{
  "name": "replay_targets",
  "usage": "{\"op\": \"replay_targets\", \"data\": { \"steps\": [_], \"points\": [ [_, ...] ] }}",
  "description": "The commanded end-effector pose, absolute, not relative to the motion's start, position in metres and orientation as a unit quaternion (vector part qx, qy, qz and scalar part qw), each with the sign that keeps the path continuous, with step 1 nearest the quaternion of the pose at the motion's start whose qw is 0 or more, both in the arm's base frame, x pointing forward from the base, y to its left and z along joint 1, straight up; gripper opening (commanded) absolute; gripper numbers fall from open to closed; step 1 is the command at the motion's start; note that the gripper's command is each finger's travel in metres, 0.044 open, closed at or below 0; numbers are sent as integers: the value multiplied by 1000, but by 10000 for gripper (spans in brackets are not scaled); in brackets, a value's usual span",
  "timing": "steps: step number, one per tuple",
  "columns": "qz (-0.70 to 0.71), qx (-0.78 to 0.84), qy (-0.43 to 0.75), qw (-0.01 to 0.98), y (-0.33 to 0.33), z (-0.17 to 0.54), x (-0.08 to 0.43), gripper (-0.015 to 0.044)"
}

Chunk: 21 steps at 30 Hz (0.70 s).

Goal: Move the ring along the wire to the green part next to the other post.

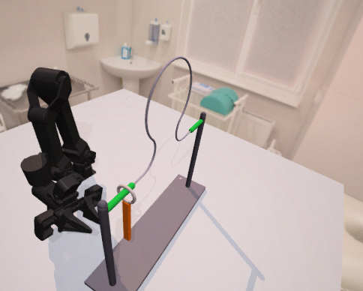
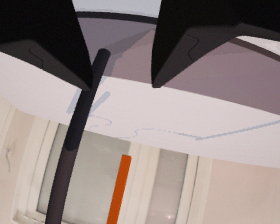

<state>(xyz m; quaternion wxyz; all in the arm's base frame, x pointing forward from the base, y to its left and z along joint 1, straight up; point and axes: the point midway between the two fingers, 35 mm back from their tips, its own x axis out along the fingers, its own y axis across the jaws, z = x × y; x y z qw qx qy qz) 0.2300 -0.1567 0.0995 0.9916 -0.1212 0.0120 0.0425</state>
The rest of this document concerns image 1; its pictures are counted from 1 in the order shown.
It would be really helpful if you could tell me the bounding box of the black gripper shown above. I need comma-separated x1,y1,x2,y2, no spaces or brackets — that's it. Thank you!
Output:
34,184,103,241

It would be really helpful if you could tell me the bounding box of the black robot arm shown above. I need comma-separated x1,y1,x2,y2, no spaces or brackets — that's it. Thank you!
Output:
20,67,96,208

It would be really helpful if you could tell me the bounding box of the orange handle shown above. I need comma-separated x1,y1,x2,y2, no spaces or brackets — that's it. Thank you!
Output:
117,184,137,241

